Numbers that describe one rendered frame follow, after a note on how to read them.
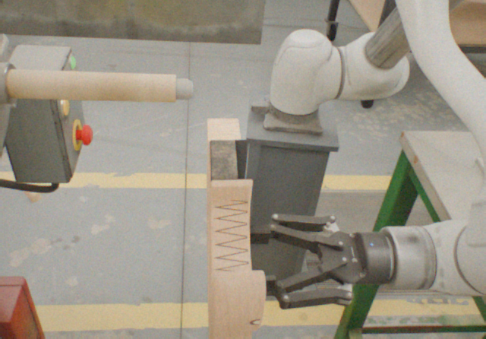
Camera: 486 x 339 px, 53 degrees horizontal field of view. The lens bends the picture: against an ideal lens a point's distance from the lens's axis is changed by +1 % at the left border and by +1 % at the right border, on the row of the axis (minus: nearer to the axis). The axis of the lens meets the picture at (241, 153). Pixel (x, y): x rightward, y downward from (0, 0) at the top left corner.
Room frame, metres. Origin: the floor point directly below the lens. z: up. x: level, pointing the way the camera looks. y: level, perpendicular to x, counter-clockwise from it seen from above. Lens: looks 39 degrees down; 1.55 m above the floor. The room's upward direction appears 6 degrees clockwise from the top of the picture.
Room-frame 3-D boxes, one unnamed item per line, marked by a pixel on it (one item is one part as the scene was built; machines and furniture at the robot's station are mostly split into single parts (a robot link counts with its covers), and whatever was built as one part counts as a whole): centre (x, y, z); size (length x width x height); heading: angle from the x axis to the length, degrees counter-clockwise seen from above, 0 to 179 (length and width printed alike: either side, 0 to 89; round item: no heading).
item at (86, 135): (0.72, 0.31, 0.97); 0.04 x 0.04 x 0.04; 7
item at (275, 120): (1.26, -0.13, 0.73); 0.22 x 0.18 x 0.06; 90
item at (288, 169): (1.26, -0.15, 0.35); 0.28 x 0.28 x 0.70; 0
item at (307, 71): (1.27, -0.16, 0.87); 0.18 x 0.16 x 0.22; 101
